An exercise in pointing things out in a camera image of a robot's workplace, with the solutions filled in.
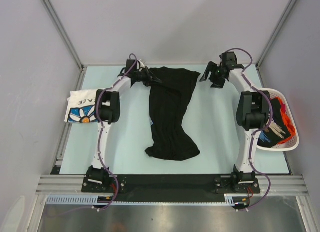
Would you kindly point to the white slotted cable duct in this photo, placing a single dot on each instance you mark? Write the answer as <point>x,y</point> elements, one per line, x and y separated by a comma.
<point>86,200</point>

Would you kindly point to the aluminium frame rail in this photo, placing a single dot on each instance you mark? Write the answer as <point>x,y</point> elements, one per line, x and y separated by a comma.
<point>281,185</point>

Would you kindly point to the black printed t-shirt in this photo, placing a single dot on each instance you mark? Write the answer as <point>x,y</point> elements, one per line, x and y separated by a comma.
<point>277,131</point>

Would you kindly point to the white folded printed t-shirt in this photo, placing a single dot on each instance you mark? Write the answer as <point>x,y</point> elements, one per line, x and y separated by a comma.
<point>81,107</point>

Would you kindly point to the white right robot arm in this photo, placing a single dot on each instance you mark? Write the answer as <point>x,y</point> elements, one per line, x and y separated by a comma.
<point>254,113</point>

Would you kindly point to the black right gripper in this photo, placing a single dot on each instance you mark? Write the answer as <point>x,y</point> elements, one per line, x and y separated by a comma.
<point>212,67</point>

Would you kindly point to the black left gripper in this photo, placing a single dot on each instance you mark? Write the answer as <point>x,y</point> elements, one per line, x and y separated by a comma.
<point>149,76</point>

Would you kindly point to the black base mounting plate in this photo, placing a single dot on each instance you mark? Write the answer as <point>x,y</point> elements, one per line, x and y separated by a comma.
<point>180,188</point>

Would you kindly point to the white plastic laundry basket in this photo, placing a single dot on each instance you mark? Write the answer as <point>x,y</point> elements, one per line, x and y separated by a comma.
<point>294,142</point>

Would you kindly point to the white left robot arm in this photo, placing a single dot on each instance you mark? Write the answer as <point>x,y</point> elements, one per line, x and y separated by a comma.
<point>108,110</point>

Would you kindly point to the magenta t-shirt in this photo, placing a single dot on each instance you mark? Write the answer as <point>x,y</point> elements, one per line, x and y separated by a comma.
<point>283,108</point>

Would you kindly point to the orange t-shirt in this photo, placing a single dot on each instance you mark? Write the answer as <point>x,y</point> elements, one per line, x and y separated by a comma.
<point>288,122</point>

